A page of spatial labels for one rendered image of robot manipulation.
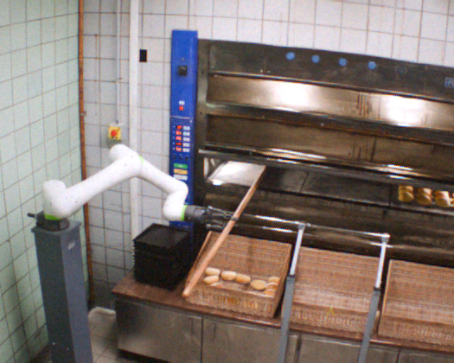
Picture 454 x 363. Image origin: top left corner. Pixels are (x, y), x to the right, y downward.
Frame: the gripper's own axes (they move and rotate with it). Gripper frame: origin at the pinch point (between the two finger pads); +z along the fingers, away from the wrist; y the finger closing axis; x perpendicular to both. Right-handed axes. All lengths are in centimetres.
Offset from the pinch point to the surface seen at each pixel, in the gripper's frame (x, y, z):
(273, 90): -54, -63, 7
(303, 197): -53, 1, 31
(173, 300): -3, 62, -35
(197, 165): -53, -9, -38
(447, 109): -54, -66, 112
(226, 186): -53, 2, -18
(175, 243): -22, 32, -41
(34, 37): 0, -94, -124
